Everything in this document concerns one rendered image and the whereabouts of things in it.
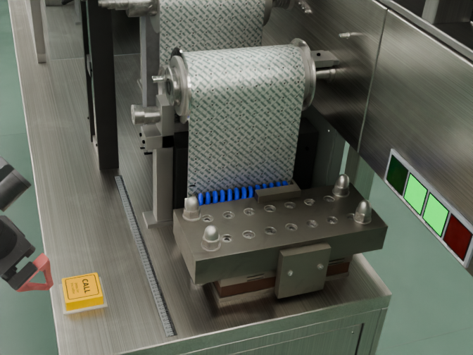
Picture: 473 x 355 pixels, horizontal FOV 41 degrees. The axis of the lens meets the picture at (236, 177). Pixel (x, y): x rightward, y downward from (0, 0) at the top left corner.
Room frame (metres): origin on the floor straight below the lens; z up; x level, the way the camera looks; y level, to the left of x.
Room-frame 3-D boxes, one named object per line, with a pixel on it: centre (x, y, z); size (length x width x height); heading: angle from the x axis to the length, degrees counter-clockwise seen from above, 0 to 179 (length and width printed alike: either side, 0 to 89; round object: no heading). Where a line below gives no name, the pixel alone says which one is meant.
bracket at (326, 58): (1.22, -0.15, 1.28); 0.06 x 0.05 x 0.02; 112
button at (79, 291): (0.87, 0.28, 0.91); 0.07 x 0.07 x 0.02; 22
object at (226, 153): (1.10, -0.01, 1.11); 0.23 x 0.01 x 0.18; 112
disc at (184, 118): (1.11, 0.12, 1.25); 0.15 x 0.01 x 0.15; 22
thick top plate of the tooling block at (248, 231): (1.00, -0.09, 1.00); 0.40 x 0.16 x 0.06; 112
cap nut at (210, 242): (0.90, 0.04, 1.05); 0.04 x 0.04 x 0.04
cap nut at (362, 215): (1.02, -0.26, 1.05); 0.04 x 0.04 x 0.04
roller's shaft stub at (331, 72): (1.22, -0.15, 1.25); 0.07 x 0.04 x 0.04; 112
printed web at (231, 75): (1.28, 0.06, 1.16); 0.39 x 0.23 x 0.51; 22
